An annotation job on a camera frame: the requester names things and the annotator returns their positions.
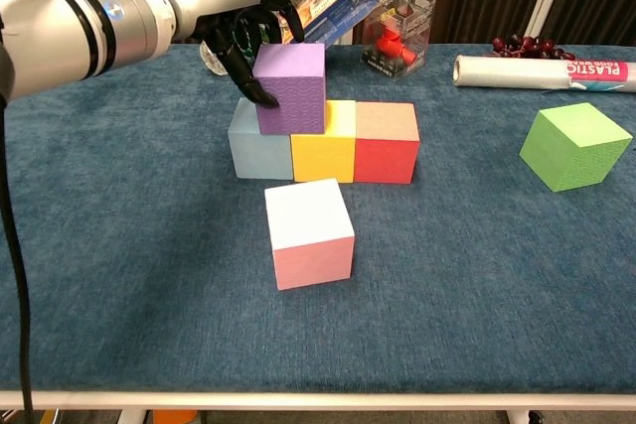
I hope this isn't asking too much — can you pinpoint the clear green-label water bottle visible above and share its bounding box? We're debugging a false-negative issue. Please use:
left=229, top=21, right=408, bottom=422
left=199, top=0, right=329, bottom=76

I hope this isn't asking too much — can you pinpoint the white plastic wrap roll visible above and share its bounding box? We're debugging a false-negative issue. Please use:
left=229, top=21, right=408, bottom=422
left=452, top=54, right=636, bottom=94

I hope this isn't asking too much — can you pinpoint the yellow cube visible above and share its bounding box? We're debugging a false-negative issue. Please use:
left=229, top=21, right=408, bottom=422
left=290, top=99, right=358, bottom=184

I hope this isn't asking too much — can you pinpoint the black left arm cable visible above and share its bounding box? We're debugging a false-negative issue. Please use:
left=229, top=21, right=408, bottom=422
left=0, top=95, right=37, bottom=424

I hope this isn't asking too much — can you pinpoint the red cube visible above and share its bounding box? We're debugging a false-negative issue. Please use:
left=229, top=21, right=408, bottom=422
left=352, top=101, right=421, bottom=185

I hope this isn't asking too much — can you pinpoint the clear box with red toy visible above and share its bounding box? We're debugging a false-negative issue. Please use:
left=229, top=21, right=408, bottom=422
left=360, top=0, right=437, bottom=79

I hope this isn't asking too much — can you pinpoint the green cube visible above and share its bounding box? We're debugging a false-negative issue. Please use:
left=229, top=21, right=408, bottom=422
left=518, top=101, right=635, bottom=194

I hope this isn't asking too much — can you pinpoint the purple cube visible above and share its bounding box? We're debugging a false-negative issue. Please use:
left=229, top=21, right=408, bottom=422
left=251, top=42, right=327, bottom=136

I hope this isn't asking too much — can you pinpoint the orange object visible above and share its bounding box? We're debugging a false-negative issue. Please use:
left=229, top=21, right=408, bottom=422
left=151, top=410, right=200, bottom=424

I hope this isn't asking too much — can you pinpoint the pink cube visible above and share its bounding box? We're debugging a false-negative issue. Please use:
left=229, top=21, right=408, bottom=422
left=263, top=178, right=357, bottom=292

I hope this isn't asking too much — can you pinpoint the dark red grape bunch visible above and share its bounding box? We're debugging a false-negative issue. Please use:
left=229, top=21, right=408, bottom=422
left=491, top=35, right=576, bottom=61

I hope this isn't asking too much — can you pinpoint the blue orange carton box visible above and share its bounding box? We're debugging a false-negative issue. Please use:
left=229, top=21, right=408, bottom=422
left=277, top=0, right=383, bottom=48

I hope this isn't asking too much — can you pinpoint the blue table mat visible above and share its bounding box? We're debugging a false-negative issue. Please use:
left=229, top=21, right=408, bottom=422
left=0, top=41, right=636, bottom=394

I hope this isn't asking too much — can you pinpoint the light blue cube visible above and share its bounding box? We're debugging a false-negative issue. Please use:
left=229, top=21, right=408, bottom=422
left=227, top=96, right=294, bottom=181

